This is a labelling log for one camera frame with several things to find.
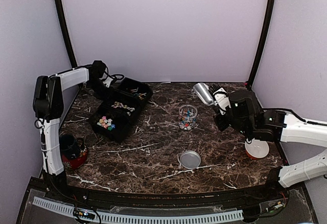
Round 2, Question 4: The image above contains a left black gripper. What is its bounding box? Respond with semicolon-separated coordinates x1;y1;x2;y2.
86;79;114;102

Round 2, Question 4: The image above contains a black bin with lollipops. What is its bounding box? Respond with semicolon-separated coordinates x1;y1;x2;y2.
117;77;153;108

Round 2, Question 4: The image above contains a black bin with flower candies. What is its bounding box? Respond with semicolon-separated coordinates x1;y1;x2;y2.
88;109;131;143

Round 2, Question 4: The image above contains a silver metal scoop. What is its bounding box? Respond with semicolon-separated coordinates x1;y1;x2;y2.
193;82;217;106

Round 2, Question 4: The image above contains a clear plastic jar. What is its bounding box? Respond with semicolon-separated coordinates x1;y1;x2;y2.
178;105;198;130

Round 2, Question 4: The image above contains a silver jar lid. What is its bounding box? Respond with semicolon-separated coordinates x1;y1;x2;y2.
179;150;201;169

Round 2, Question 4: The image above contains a black bin with small candies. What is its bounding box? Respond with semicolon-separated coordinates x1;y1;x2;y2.
99;92;142;124

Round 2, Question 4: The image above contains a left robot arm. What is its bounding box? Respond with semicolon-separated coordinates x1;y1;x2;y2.
33;60;115;176

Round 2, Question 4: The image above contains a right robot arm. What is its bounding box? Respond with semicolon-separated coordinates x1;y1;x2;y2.
214;105;326;200

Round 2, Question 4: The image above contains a pile of small candies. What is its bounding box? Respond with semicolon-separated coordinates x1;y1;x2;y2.
111;101;135;116

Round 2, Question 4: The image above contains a pile of flower candies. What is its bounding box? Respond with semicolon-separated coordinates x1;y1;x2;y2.
97;116;115;131

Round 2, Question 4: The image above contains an orange and white bowl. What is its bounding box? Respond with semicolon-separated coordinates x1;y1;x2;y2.
245;140;270;160

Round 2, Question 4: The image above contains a pile of lollipops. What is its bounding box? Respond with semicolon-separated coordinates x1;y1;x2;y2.
129;88;148;100

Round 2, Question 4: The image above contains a dark blue mug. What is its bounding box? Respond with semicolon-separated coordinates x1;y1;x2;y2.
59;134;84;160

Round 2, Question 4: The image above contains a red floral saucer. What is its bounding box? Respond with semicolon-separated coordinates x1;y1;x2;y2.
61;145;88;170

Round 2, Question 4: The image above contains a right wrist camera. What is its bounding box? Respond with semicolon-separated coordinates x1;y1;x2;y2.
208;83;264;132

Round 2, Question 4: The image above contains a black front rail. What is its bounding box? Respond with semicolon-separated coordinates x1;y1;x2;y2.
24;177;294;209

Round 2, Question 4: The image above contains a left black frame post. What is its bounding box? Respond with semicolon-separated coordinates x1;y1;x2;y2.
54;0;78;68

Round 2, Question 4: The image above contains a black frame post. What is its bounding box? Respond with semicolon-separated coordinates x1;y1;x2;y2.
54;0;78;68
245;0;275;90

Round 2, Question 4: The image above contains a white slotted cable duct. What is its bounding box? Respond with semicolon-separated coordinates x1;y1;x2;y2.
32;196;244;223

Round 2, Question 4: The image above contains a right black frame post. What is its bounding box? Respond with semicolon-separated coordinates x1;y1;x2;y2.
245;0;275;90

